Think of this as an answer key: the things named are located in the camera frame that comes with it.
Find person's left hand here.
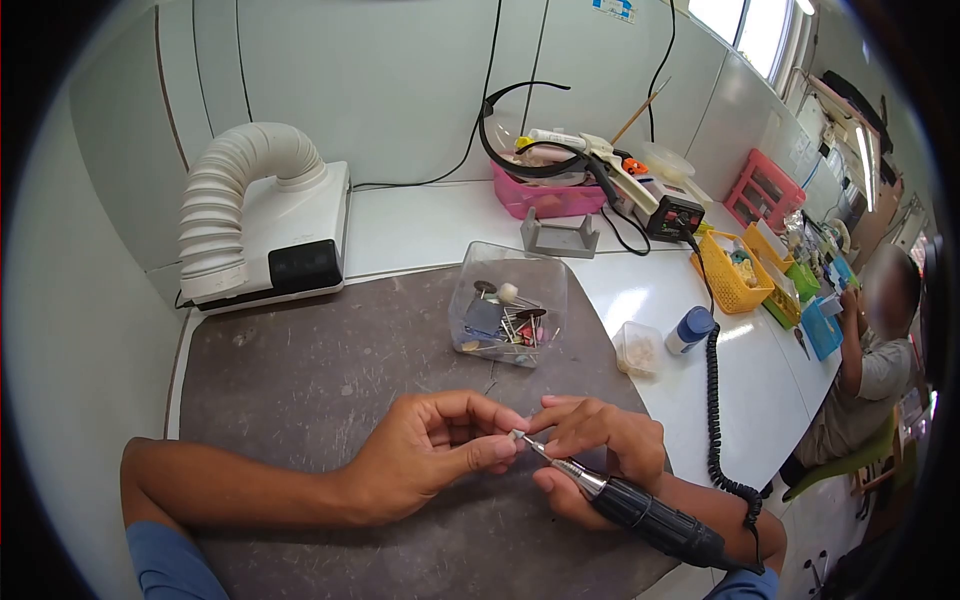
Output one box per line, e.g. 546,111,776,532
341,390,531,527

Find person's left thumb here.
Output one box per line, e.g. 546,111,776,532
465,435,520,474

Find green mesh basket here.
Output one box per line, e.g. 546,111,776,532
762,258,823,332

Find black framed face shield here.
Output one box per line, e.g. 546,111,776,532
477,81,625,209

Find black motor control box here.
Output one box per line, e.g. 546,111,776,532
642,192,707,244

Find person's left index finger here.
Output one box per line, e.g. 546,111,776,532
420,390,531,434

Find white bottle blue cap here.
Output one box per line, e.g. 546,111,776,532
665,306,717,357

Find green chair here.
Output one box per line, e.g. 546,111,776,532
782,411,903,504

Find black wall cable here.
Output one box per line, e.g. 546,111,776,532
351,0,505,191
647,0,678,144

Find clear plastic box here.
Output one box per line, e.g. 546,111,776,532
447,240,570,369

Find person's right index finger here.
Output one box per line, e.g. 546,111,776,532
525,405,595,438

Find black silver rotary handpiece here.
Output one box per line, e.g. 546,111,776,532
522,435,767,576

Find white dust extractor with hose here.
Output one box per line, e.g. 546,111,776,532
175,122,352,315

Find round clear lidded tub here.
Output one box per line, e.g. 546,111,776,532
640,141,697,182

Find pink plastic basket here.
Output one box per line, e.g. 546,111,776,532
491,156,609,222

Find person's right hand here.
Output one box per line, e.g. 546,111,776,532
525,395,668,533

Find wooden handled brush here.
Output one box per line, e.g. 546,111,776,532
610,76,673,146

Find person's right thumb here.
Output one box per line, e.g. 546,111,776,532
533,468,595,529

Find pink drawer organizer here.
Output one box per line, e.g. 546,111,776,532
723,147,808,231

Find person's left fingers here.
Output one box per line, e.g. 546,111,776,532
442,418,492,451

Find window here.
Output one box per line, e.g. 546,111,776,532
688,0,817,85

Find black coiled cable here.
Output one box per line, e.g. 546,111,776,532
688,231,765,529

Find orange mesh basket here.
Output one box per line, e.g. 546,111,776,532
741,222,795,273

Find blue mesh basket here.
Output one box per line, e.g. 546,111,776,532
798,295,846,362

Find black looped power cable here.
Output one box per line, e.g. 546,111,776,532
599,201,653,258

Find cream dispensing gun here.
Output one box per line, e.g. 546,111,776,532
528,128,662,219

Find heap of assorted grinding bits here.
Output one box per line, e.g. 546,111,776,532
459,279,561,368

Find small clear lidded container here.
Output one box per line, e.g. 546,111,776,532
612,321,666,379

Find grey scratched work mat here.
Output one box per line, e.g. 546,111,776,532
177,262,681,600

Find yellow mesh basket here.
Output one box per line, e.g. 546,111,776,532
690,229,776,315

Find grey plastic stand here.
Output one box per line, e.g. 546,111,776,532
520,207,601,261

